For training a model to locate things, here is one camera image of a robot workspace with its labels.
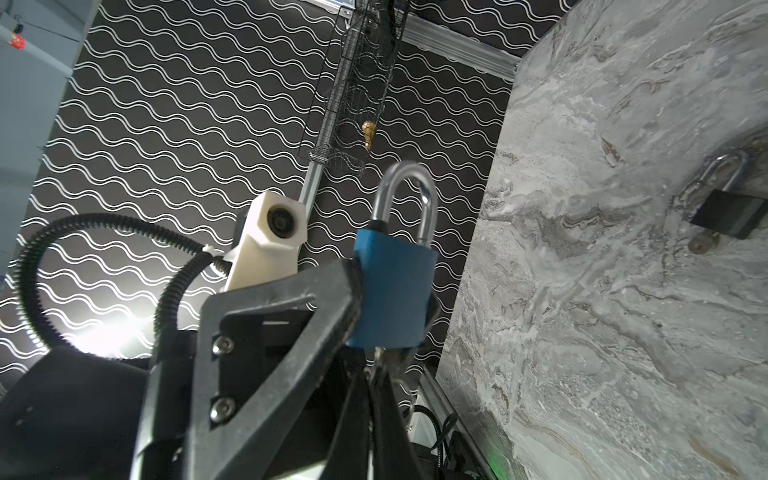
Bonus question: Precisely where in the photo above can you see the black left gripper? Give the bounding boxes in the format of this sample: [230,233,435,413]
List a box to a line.
[130,259,363,479]

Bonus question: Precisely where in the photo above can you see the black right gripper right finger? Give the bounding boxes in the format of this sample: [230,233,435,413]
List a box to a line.
[371,361,427,480]

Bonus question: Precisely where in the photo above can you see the aluminium frame post back left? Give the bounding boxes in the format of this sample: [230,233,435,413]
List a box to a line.
[305,0,520,82]

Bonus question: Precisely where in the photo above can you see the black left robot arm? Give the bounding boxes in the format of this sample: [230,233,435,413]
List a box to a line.
[1,213,362,479]

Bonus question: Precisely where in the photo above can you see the aluminium left side rail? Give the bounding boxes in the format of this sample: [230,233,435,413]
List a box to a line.
[297,1,370,216]

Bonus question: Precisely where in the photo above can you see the black wire wall basket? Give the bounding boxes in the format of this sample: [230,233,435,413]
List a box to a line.
[298,0,412,176]

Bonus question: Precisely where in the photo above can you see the small dark padlock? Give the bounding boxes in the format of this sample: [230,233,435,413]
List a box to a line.
[689,149,767,240]

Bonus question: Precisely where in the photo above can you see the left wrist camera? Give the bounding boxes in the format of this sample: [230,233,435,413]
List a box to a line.
[222,191,307,292]

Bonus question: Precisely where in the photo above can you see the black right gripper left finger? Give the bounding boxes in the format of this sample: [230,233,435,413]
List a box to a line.
[320,371,371,480]

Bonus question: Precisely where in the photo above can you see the brass padlock in basket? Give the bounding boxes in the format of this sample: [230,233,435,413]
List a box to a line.
[361,120,377,151]

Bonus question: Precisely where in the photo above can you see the blue padlock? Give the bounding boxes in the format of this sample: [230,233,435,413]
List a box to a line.
[346,161,439,350]

